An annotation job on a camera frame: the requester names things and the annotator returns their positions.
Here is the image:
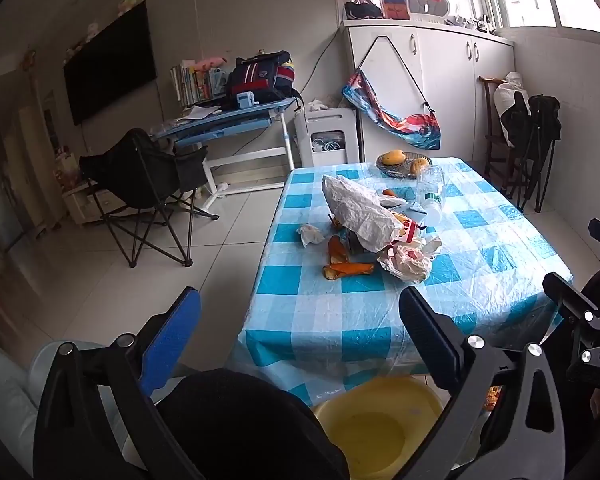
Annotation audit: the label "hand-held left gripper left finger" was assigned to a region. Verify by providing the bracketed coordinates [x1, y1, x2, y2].
[32, 286, 202, 480]

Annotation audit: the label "loose papers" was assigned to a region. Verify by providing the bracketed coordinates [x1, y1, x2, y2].
[177, 105, 223, 123]

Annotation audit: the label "red-print plastic bag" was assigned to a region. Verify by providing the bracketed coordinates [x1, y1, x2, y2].
[376, 235, 443, 283]

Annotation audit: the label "white tissue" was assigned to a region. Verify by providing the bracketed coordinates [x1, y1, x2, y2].
[296, 223, 326, 247]

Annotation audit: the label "white cabinet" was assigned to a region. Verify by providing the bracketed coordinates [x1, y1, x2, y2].
[342, 19, 517, 171]

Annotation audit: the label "small grey packet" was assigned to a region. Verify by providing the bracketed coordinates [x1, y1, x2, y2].
[380, 197, 421, 221]

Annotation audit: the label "black shoes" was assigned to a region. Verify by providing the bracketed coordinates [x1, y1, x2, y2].
[344, 1, 383, 21]

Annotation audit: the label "row of books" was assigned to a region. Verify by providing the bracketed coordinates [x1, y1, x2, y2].
[169, 62, 231, 108]

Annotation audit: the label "low white television stand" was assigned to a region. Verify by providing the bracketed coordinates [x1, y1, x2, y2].
[60, 180, 131, 226]

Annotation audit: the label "colourful printed strap bag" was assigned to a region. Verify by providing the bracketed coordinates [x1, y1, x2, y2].
[341, 35, 442, 151]

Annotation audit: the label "black folding camp chair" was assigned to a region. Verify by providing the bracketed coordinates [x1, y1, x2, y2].
[79, 128, 220, 268]

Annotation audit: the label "blue white checked tablecloth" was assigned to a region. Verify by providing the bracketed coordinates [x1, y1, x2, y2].
[227, 156, 575, 408]

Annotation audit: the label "red printed snack wrapper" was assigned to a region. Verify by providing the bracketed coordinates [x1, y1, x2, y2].
[390, 212, 427, 246]

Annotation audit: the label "white plastic basket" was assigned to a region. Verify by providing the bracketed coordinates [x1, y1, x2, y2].
[407, 0, 452, 18]

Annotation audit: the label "white floor appliance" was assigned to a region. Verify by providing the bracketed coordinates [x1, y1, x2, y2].
[294, 107, 358, 168]

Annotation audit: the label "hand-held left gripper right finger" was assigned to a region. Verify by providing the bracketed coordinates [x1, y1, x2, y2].
[399, 286, 568, 480]

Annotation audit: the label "clear plastic bottle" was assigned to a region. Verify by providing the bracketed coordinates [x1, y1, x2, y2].
[416, 166, 448, 226]

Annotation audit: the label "white bag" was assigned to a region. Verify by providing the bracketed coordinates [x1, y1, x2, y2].
[321, 174, 428, 254]

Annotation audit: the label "black wall television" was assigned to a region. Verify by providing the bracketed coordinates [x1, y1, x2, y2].
[62, 1, 158, 127]

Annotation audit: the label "pink plush toy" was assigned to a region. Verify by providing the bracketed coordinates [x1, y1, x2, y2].
[194, 55, 228, 73]

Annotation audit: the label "yellow plastic bin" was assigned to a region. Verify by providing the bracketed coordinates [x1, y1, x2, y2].
[312, 375, 443, 480]

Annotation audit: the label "navy striped backpack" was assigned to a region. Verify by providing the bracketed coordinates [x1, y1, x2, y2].
[224, 51, 301, 103]

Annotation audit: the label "blue white study desk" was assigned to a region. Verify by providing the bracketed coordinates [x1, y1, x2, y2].
[150, 99, 306, 211]

